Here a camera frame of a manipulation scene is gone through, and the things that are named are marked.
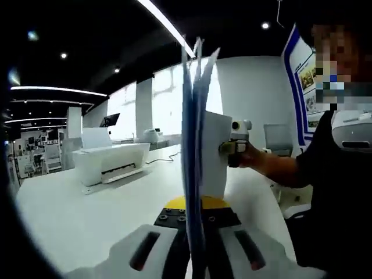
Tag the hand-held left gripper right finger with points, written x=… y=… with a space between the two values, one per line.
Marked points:
x=232 y=250

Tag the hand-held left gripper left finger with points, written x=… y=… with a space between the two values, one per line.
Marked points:
x=136 y=250

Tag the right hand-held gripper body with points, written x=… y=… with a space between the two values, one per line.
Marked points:
x=242 y=129

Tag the stack of white printing papers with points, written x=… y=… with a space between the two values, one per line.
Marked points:
x=215 y=151

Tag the person's right hand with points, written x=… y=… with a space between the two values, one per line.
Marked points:
x=247 y=160

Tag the grey chair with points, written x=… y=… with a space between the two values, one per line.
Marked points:
x=277 y=136

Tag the white table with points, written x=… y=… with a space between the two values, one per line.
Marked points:
x=72 y=209

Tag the large window with blinds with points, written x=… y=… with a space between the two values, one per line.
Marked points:
x=171 y=101

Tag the white countertop appliance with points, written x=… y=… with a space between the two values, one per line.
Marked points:
x=154 y=135

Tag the white printer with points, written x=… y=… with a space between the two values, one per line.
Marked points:
x=116 y=160

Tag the white chest device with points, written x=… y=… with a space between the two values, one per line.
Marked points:
x=351 y=128

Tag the person's dark shirt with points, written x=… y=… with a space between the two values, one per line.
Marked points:
x=340 y=209

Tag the narrow window with blinds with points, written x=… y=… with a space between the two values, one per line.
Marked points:
x=122 y=113

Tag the paper sheet in printer tray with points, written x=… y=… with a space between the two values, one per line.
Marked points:
x=96 y=138

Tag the black monitor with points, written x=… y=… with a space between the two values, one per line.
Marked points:
x=110 y=120

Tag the ceiling light strip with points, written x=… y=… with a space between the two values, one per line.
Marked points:
x=165 y=26

